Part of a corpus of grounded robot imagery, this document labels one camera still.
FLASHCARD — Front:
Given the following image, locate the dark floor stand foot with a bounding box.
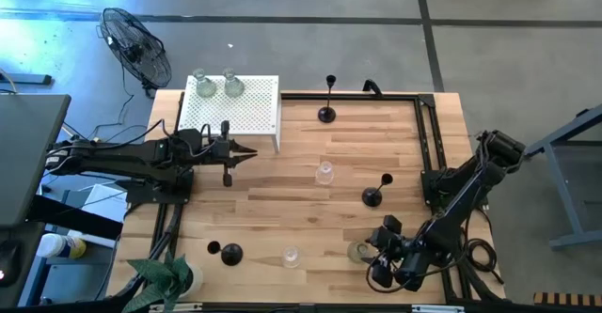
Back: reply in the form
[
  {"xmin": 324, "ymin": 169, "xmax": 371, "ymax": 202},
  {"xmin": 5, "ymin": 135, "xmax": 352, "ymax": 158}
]
[{"xmin": 0, "ymin": 71, "xmax": 53, "ymax": 86}]

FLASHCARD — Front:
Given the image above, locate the grey metal table frame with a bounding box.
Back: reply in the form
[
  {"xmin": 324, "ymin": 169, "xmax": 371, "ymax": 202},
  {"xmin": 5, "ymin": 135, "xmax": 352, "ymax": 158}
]
[{"xmin": 524, "ymin": 103, "xmax": 602, "ymax": 252}]

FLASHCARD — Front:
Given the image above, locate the white paper sheet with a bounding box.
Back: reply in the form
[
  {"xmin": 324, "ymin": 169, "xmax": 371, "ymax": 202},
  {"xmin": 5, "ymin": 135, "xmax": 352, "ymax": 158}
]
[{"xmin": 82, "ymin": 183, "xmax": 128, "ymax": 224}]

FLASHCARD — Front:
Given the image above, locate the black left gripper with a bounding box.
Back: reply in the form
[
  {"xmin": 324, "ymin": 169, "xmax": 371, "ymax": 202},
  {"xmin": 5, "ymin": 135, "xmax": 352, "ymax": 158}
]
[{"xmin": 206, "ymin": 119, "xmax": 259, "ymax": 188}]

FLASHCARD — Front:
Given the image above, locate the grey flat monitor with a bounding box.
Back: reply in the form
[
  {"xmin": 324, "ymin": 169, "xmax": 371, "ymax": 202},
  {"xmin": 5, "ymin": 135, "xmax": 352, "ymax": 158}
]
[{"xmin": 0, "ymin": 93, "xmax": 71, "ymax": 229}]

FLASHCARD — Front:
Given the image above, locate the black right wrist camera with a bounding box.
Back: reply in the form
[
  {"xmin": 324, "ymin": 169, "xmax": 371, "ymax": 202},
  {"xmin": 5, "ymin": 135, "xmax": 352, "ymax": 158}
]
[{"xmin": 397, "ymin": 250, "xmax": 424, "ymax": 286}]

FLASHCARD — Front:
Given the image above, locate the white plant pot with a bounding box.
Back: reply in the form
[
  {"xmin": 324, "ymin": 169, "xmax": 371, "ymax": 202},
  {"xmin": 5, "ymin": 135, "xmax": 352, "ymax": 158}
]
[{"xmin": 181, "ymin": 259, "xmax": 205, "ymax": 299}]

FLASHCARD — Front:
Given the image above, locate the black cable bundle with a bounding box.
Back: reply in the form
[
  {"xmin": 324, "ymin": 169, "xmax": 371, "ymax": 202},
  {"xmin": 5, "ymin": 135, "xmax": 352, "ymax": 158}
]
[{"xmin": 463, "ymin": 209, "xmax": 499, "ymax": 286}]

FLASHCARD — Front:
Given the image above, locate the black floor fan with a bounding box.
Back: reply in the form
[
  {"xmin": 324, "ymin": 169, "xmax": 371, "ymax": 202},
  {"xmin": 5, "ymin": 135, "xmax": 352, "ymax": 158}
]
[{"xmin": 97, "ymin": 7, "xmax": 173, "ymax": 99}]

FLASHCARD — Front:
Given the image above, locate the green leafy plant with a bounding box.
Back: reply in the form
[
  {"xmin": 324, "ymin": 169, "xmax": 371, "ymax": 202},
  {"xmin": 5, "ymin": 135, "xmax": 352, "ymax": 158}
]
[{"xmin": 120, "ymin": 251, "xmax": 195, "ymax": 313}]

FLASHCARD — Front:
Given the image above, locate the black aluminium table frame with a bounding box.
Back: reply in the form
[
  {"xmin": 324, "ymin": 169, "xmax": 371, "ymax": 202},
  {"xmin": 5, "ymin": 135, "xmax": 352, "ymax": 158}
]
[{"xmin": 280, "ymin": 91, "xmax": 471, "ymax": 305}]

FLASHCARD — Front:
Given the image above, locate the black metal candlestick holder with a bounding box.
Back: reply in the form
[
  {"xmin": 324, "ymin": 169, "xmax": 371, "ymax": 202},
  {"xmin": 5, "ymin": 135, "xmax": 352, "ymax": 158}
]
[
  {"xmin": 207, "ymin": 240, "xmax": 245, "ymax": 267},
  {"xmin": 317, "ymin": 74, "xmax": 338, "ymax": 124},
  {"xmin": 361, "ymin": 172, "xmax": 394, "ymax": 209}
]

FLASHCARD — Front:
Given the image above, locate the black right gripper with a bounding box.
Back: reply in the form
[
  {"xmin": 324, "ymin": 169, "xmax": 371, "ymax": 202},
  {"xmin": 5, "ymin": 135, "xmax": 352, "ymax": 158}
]
[{"xmin": 360, "ymin": 213, "xmax": 427, "ymax": 291}]

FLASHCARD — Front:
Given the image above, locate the white and yellow bottle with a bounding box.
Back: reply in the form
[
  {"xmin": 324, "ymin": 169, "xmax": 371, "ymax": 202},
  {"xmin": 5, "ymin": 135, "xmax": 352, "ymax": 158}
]
[{"xmin": 36, "ymin": 232, "xmax": 88, "ymax": 260}]

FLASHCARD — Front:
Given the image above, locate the black side desk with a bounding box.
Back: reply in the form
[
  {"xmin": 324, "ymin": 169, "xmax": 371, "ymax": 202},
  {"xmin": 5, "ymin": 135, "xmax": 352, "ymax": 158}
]
[{"xmin": 0, "ymin": 194, "xmax": 124, "ymax": 307}]

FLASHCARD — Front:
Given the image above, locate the white label strip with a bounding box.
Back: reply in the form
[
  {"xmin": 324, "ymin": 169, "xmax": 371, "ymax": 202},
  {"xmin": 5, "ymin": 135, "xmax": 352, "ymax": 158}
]
[
  {"xmin": 149, "ymin": 303, "xmax": 203, "ymax": 312},
  {"xmin": 411, "ymin": 305, "xmax": 466, "ymax": 313}
]

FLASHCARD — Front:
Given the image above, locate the clear ribbed glass candle holder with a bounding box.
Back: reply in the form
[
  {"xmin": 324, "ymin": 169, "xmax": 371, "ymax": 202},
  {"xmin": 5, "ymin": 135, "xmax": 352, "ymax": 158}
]
[
  {"xmin": 314, "ymin": 160, "xmax": 336, "ymax": 186},
  {"xmin": 192, "ymin": 68, "xmax": 217, "ymax": 99},
  {"xmin": 280, "ymin": 245, "xmax": 302, "ymax": 270},
  {"xmin": 222, "ymin": 67, "xmax": 246, "ymax": 99},
  {"xmin": 346, "ymin": 240, "xmax": 372, "ymax": 264}
]

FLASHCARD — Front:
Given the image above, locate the black and tan striped bar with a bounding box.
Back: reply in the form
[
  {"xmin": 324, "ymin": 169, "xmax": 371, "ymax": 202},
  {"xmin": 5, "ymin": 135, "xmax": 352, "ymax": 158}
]
[{"xmin": 533, "ymin": 291, "xmax": 602, "ymax": 307}]

